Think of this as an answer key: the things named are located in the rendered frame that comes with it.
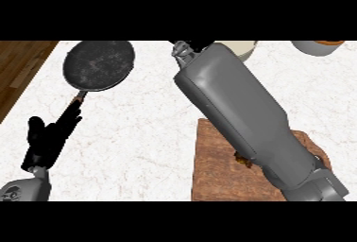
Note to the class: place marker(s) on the grey round bowl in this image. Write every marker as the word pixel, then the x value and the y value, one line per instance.
pixel 316 49

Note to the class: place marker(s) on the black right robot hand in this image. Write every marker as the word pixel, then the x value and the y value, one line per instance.
pixel 198 45

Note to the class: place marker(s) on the brown-yellow bell pepper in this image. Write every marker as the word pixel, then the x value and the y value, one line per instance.
pixel 244 160

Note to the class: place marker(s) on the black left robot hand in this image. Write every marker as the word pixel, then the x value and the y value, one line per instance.
pixel 46 148

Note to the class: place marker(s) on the orange-brown food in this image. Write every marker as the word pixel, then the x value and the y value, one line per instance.
pixel 330 42

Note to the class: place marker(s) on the brown wooden cutting board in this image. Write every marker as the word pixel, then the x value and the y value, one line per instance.
pixel 219 176

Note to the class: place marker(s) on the cream round pot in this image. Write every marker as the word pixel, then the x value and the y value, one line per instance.
pixel 244 50

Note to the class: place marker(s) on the dark grey frying pan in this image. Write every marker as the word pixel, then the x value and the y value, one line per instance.
pixel 98 64

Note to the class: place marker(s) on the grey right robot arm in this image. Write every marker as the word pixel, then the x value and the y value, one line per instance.
pixel 242 116

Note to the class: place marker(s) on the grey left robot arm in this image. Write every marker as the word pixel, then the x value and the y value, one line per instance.
pixel 26 189

